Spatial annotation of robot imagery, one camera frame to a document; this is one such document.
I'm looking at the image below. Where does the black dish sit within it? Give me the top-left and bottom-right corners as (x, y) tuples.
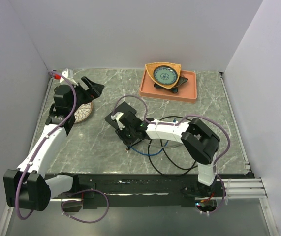
(154, 76), (188, 93)

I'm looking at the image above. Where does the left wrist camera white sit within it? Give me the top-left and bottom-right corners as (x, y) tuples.
(54, 68), (78, 86)

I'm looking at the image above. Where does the blue ethernet cable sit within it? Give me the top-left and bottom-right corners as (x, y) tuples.
(126, 145), (165, 157)

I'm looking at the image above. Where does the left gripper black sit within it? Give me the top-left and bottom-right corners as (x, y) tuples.
(68, 76), (104, 113)

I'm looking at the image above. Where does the salmon rectangular tray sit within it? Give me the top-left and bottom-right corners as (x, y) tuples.
(139, 70), (197, 104)

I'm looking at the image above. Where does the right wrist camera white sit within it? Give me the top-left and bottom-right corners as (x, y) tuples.
(110, 112), (125, 130)

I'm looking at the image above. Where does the black ethernet cable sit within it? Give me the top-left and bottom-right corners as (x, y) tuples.
(125, 116), (200, 176)

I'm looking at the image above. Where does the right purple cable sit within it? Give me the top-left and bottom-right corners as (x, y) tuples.
(112, 95), (231, 177)

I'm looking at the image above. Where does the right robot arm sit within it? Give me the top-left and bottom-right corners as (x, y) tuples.
(110, 112), (220, 196)

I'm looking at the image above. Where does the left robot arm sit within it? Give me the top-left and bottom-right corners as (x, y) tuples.
(3, 77), (104, 211)

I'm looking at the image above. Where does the teal patterned round plate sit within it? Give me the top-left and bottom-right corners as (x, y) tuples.
(154, 65), (178, 85)

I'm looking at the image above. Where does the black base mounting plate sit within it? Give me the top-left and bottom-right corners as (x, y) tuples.
(50, 173), (228, 209)

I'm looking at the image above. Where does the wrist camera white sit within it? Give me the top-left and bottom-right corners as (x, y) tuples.
(54, 68), (78, 86)
(110, 112), (125, 130)

